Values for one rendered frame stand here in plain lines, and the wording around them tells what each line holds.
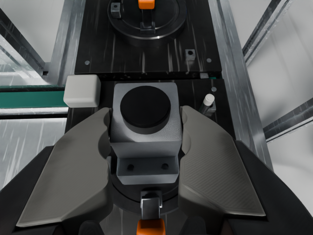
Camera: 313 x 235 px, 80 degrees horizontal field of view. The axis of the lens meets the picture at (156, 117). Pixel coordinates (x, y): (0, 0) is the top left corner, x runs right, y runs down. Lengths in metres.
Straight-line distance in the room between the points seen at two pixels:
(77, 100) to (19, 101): 0.12
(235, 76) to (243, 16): 0.29
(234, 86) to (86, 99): 0.23
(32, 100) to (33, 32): 0.28
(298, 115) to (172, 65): 0.19
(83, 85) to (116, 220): 0.18
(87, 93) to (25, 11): 0.43
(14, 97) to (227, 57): 0.36
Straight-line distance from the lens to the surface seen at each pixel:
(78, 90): 0.29
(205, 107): 0.18
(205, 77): 0.32
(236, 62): 0.37
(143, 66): 0.32
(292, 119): 0.32
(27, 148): 0.38
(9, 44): 0.32
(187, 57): 0.32
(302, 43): 0.63
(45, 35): 0.59
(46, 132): 0.37
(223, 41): 0.39
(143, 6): 0.27
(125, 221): 0.26
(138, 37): 0.33
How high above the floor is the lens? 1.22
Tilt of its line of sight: 67 degrees down
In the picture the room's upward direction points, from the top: 2 degrees clockwise
